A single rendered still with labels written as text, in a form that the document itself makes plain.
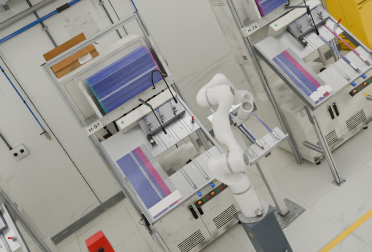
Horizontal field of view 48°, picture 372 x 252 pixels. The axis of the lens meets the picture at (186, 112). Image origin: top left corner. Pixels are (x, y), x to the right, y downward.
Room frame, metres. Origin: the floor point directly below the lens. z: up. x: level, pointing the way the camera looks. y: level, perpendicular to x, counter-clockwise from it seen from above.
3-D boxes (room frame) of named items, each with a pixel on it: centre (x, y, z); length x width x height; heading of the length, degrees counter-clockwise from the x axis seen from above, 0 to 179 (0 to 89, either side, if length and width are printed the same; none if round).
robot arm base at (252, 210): (2.02, -0.08, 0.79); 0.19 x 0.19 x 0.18
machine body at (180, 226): (3.09, 0.37, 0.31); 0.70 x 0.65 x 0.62; 104
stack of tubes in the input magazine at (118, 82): (2.99, 0.28, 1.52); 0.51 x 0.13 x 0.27; 104
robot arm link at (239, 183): (2.03, -0.05, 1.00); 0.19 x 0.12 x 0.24; 61
